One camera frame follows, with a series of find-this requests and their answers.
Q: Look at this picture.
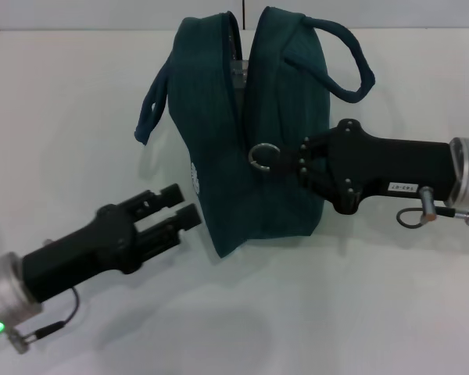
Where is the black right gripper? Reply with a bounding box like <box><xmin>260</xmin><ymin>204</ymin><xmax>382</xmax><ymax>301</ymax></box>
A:
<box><xmin>274</xmin><ymin>118</ymin><xmax>461</xmax><ymax>216</ymax></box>

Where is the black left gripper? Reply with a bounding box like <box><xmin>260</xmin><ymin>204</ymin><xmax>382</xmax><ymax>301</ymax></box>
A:
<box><xmin>21</xmin><ymin>182</ymin><xmax>204</xmax><ymax>305</ymax></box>

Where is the metal zipper pull ring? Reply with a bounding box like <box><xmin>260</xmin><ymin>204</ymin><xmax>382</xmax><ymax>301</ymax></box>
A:
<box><xmin>248</xmin><ymin>142</ymin><xmax>281</xmax><ymax>173</ymax></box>

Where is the dark teal zip bag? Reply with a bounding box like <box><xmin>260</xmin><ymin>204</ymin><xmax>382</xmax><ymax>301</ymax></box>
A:
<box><xmin>134</xmin><ymin>5</ymin><xmax>376</xmax><ymax>259</ymax></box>

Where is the clear box with blue lid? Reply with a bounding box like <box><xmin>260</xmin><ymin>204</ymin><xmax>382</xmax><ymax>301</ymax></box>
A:
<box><xmin>229</xmin><ymin>58</ymin><xmax>251</xmax><ymax>89</ymax></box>

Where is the right arm cable with plug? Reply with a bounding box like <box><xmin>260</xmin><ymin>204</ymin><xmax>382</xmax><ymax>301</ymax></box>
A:
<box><xmin>397</xmin><ymin>186</ymin><xmax>469</xmax><ymax>227</ymax></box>

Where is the arm cable with plug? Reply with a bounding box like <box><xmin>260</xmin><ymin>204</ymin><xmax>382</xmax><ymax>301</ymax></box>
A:
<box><xmin>7</xmin><ymin>287</ymin><xmax>81</xmax><ymax>355</ymax></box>
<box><xmin>397</xmin><ymin>186</ymin><xmax>469</xmax><ymax>227</ymax></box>

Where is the left arm cable with plug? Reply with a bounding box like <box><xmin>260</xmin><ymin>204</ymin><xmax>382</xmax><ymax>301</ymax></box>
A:
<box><xmin>7</xmin><ymin>287</ymin><xmax>81</xmax><ymax>355</ymax></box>

